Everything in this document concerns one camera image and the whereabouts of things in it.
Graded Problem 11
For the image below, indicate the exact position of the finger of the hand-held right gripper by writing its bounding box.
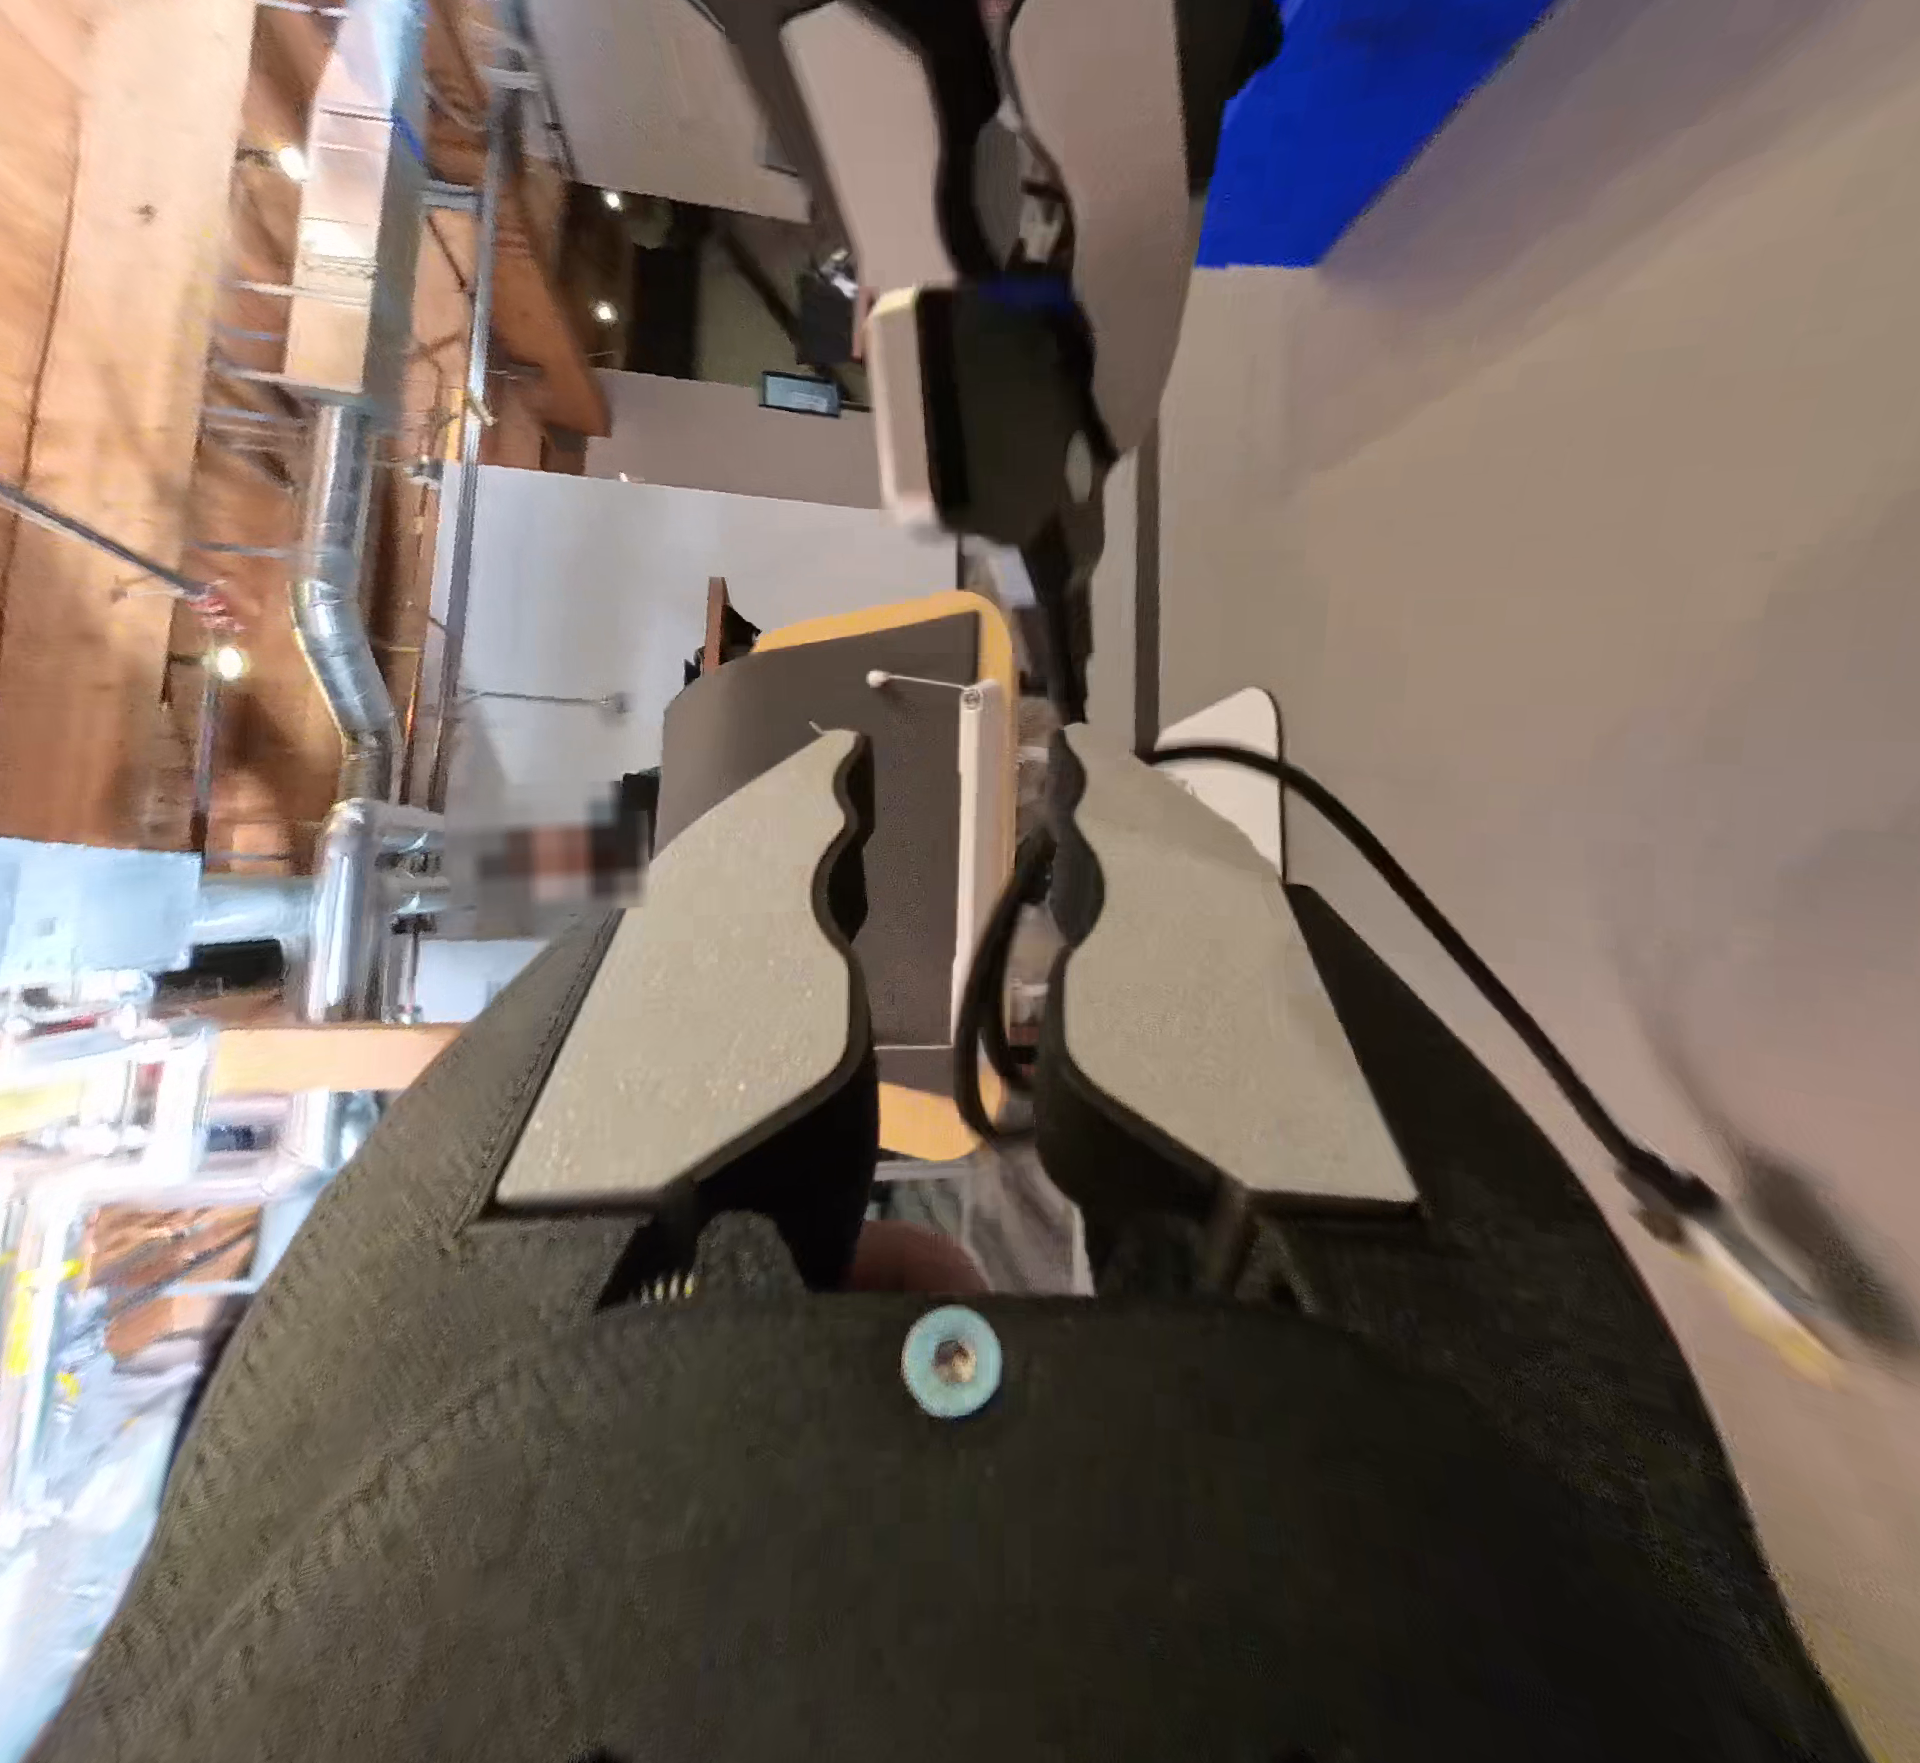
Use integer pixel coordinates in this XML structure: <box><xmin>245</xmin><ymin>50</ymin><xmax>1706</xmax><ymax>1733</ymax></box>
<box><xmin>776</xmin><ymin>0</ymin><xmax>1023</xmax><ymax>298</ymax></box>
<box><xmin>989</xmin><ymin>0</ymin><xmax>1204</xmax><ymax>457</ymax></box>

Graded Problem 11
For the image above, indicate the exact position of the grey panel with wooden edge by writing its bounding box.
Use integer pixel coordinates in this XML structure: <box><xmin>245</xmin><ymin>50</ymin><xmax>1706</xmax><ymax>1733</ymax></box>
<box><xmin>660</xmin><ymin>588</ymin><xmax>1023</xmax><ymax>1166</ymax></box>

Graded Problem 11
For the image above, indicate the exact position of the wooden rail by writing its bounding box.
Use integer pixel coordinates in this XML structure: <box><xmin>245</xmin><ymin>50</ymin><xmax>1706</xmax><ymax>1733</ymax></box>
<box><xmin>209</xmin><ymin>1021</ymin><xmax>468</xmax><ymax>1098</ymax></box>

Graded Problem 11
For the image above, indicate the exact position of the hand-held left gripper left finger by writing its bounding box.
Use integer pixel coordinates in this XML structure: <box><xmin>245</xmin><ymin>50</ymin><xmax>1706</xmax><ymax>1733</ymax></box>
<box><xmin>492</xmin><ymin>727</ymin><xmax>879</xmax><ymax>1284</ymax></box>

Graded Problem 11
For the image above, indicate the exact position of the silver adapter with black cable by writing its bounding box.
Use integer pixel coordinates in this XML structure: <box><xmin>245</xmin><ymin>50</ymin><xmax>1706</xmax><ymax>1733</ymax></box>
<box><xmin>867</xmin><ymin>283</ymin><xmax>1857</xmax><ymax>1385</ymax></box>

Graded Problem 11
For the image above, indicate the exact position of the blue plastic bin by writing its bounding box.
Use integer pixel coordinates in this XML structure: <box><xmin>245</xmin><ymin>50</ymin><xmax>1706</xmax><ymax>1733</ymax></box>
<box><xmin>1199</xmin><ymin>0</ymin><xmax>1703</xmax><ymax>272</ymax></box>

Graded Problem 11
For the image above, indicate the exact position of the silver metal duct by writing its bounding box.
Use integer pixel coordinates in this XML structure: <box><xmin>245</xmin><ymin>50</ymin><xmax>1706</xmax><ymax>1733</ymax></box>
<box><xmin>285</xmin><ymin>0</ymin><xmax>438</xmax><ymax>804</ymax></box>

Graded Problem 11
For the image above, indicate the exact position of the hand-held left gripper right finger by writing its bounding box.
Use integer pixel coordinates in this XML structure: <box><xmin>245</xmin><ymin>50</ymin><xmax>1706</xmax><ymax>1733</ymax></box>
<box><xmin>1032</xmin><ymin>723</ymin><xmax>1422</xmax><ymax>1262</ymax></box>

